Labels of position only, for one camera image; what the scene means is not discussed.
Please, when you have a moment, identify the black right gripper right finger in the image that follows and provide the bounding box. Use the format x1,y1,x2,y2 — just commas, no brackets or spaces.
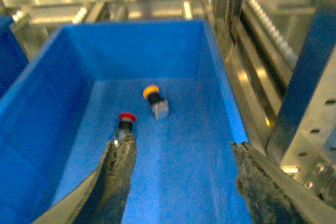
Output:
231,142,335,223

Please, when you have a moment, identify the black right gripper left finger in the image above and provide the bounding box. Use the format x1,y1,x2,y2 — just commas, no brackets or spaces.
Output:
34,133,137,223

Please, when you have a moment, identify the red mushroom push button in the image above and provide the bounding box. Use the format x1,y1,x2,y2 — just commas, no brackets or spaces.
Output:
113,112,137,147

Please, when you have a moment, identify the yellow mushroom push button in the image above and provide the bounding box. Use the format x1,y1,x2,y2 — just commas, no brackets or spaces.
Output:
143,85,169,121

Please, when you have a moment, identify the blue plastic target bin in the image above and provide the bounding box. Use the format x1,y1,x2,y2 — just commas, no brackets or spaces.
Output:
1,20,251,223

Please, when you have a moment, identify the blue plastic source bin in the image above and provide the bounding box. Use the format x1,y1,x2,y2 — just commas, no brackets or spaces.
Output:
0,15,28,97

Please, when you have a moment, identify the metal shelf frame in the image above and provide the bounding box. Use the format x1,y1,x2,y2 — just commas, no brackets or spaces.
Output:
0,0,336,209

